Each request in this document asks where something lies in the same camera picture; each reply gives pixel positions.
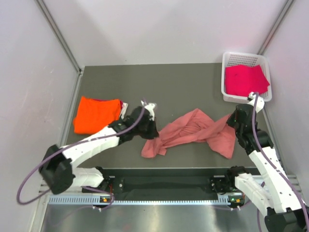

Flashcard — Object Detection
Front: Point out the magenta t shirt in basket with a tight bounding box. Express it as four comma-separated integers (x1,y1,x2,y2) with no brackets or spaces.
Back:
225,65,270,97

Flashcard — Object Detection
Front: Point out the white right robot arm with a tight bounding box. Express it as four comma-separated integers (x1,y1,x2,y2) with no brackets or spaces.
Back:
225,104,309,232

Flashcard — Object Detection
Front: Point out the white folded t shirt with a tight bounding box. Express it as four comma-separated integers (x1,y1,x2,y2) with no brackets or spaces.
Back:
120,102,128,119

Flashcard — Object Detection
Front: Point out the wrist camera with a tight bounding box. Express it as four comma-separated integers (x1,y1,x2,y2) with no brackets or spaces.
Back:
141,101,157,117
247,92,265,113

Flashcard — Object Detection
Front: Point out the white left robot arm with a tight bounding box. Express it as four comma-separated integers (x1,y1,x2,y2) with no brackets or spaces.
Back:
39,102,158,194

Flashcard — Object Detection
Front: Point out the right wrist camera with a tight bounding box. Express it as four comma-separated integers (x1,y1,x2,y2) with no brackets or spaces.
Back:
247,92,265,113

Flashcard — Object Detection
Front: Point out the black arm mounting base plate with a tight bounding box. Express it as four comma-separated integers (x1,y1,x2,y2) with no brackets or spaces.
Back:
82,166,252,201

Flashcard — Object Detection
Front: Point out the grey slotted cable duct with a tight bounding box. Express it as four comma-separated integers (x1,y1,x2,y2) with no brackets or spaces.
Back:
48,194,245,206

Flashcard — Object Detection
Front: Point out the white plastic laundry basket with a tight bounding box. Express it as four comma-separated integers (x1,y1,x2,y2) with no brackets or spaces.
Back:
221,52,272,103

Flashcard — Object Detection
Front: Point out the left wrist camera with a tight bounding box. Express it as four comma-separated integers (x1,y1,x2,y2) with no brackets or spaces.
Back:
141,101,157,117

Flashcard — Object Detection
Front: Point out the salmon pink t shirt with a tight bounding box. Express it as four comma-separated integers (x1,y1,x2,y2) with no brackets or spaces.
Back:
141,109,236,159

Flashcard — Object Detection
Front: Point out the orange folded t shirt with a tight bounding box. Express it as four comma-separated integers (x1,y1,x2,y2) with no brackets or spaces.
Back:
72,96,122,135

